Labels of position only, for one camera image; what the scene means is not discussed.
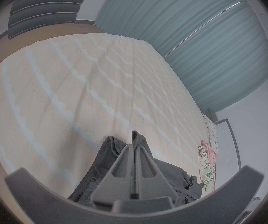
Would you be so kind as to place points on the pink garment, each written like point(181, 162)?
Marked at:
point(210, 152)

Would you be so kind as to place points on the bed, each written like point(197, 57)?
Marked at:
point(78, 78)

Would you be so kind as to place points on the white printed pillow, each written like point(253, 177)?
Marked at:
point(212, 132)

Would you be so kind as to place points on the black chest of drawers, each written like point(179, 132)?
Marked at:
point(45, 13)

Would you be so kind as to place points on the blue-green curtain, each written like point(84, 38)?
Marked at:
point(159, 15)
point(229, 62)

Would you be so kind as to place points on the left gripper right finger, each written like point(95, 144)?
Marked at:
point(152, 183)

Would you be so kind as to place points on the white printed pyjama garment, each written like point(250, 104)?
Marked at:
point(206, 169)

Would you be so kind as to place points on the grey bedside table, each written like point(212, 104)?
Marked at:
point(209, 114)

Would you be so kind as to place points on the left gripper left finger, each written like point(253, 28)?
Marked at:
point(117, 183)

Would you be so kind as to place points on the black T-shirt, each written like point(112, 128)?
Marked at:
point(106, 155)

